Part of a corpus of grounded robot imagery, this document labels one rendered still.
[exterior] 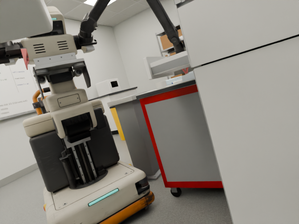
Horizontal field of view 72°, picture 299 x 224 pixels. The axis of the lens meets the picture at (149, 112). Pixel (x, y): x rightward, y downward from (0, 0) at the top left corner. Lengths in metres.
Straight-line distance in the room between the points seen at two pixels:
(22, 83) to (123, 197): 3.20
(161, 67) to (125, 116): 0.95
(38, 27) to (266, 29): 0.42
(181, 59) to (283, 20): 0.55
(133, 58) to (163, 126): 4.97
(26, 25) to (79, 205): 1.05
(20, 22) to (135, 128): 1.51
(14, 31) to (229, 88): 0.43
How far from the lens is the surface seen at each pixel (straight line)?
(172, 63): 0.97
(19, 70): 4.23
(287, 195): 0.57
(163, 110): 1.29
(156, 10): 1.23
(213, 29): 0.49
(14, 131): 3.96
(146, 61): 1.01
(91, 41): 1.40
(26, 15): 0.44
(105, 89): 4.82
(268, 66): 0.48
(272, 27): 0.48
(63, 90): 1.31
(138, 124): 1.81
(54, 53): 1.32
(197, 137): 1.27
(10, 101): 3.99
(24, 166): 3.99
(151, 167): 1.91
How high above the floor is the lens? 0.78
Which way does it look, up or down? 6 degrees down
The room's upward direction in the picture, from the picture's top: 16 degrees counter-clockwise
